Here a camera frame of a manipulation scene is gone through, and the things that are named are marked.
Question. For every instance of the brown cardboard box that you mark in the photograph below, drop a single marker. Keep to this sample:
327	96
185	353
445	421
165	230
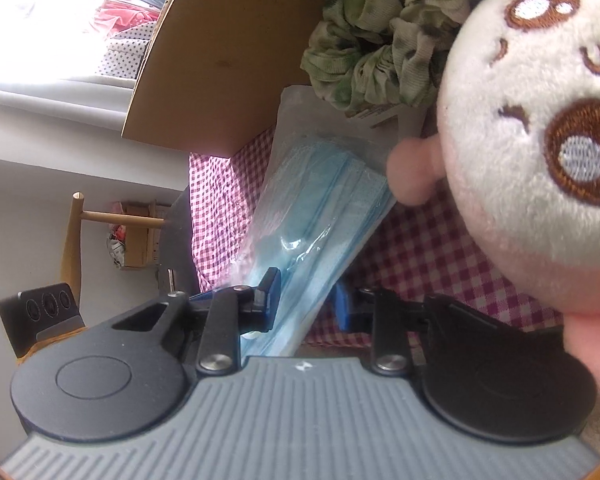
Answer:
230	60

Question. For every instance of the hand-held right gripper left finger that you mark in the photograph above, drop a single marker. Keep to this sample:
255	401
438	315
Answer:
274	285

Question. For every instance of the blue face mask packet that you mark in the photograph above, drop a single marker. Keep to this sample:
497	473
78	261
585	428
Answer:
320	200

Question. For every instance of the pink white plush toy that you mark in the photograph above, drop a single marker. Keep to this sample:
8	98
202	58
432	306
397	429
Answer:
519	135

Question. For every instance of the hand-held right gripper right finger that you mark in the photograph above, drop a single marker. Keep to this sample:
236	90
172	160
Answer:
344	307

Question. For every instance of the pink hanging clothes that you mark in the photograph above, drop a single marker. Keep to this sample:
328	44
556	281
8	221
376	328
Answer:
130	17

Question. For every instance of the pale grey curtain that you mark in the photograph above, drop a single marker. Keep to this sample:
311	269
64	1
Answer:
55	105

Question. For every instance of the white polka-dot cloth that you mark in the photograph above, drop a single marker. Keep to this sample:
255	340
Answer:
125	57

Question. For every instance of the green scrunchie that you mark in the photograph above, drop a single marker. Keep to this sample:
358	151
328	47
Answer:
379	50

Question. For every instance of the small cluttered cardboard box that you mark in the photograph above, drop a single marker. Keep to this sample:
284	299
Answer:
140	240

